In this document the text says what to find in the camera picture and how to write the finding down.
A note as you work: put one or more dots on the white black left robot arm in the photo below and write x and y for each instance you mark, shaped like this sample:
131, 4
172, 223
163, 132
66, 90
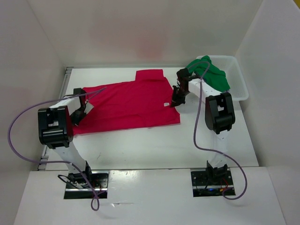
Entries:
78, 168

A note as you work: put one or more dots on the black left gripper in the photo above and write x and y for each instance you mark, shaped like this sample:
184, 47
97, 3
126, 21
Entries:
76, 121

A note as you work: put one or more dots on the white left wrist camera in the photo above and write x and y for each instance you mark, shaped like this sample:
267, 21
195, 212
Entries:
88, 108

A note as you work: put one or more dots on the red t shirt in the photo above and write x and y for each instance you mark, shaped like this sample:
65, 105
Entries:
142, 103

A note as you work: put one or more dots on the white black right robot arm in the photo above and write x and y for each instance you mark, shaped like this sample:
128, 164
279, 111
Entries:
219, 117

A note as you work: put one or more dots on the green t shirt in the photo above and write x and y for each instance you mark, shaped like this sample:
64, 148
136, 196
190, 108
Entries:
211, 74

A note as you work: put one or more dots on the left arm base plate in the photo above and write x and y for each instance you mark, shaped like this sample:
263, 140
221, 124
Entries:
75, 190

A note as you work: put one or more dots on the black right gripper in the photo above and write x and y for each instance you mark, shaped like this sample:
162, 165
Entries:
176, 101

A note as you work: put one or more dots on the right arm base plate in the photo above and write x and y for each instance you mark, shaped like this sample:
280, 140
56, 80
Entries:
202, 186

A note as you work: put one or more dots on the white plastic basket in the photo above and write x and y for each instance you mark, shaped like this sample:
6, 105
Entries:
230, 66

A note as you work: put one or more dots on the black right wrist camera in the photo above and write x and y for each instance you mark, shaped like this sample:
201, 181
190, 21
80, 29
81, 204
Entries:
183, 75

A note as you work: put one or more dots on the aluminium table edge rail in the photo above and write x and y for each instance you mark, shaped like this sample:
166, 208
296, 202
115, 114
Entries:
51, 128

